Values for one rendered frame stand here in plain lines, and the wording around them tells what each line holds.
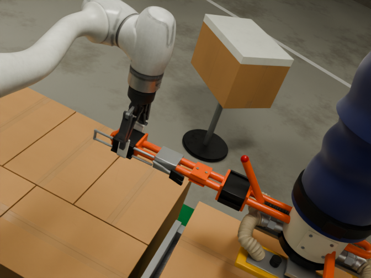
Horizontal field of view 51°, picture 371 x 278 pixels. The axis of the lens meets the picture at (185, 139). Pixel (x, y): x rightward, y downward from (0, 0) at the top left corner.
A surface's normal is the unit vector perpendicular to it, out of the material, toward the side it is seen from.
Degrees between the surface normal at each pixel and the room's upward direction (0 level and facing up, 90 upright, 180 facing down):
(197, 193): 0
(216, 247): 0
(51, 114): 0
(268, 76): 90
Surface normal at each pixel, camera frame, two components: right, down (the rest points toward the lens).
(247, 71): 0.36, 0.65
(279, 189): 0.26, -0.76
